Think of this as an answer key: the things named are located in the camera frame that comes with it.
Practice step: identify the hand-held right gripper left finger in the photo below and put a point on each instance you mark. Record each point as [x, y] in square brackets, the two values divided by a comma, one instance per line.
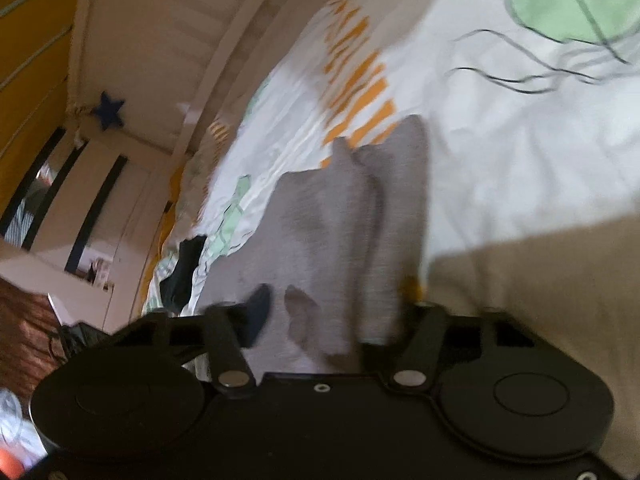
[257, 310]

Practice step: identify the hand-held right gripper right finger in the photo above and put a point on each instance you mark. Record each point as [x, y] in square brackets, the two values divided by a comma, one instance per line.
[422, 345]

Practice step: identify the grey sweater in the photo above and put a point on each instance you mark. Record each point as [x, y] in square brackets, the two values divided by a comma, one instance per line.
[330, 240]

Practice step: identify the black garment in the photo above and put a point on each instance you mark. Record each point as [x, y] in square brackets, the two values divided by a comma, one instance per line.
[181, 272]

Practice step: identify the white cabinet with black strips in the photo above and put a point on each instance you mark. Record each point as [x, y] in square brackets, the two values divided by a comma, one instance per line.
[75, 210]

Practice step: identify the white jellyfish printed blanket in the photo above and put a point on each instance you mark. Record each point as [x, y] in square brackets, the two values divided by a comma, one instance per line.
[500, 135]

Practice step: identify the dark blue star decoration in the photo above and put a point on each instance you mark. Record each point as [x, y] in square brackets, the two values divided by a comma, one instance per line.
[109, 110]

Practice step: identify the pale wooden bed frame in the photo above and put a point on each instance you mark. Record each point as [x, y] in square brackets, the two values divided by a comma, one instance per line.
[190, 50]

